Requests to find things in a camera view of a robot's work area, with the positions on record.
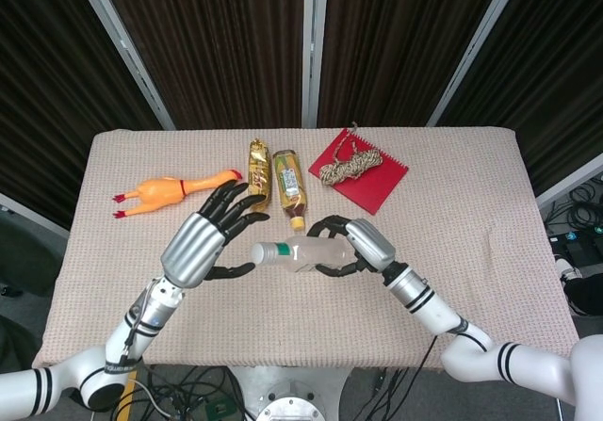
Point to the orange rubber chicken toy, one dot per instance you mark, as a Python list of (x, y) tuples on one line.
[(160, 192)]

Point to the transparent plastic bottle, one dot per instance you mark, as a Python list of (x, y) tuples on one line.
[(315, 254)]

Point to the aluminium partition post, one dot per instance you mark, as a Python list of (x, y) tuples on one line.
[(476, 49), (125, 49), (314, 49)]

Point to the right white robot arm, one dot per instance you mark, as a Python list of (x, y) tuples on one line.
[(438, 312)]

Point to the gold snack packet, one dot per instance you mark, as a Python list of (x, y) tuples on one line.
[(260, 171)]

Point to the dark brown partition panel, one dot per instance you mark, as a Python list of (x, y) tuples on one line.
[(52, 86), (400, 49), (556, 63), (212, 49)]

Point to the white bottle cap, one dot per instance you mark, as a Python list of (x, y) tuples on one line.
[(261, 253)]

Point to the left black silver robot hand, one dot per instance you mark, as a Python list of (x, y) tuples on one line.
[(193, 251)]

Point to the red spiral notebook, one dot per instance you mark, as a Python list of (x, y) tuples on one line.
[(372, 188)]

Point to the brown tea bottle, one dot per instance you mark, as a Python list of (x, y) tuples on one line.
[(289, 183)]

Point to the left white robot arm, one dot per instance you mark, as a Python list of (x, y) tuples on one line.
[(122, 341)]

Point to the green circuit board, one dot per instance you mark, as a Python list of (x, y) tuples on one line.
[(219, 410)]

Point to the black device with teal light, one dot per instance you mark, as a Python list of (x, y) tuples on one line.
[(577, 244)]

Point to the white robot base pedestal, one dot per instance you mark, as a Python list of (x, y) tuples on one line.
[(292, 393)]

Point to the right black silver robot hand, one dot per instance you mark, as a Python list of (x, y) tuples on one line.
[(372, 244)]

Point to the beige cloth-covered table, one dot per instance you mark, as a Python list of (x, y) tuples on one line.
[(292, 317)]

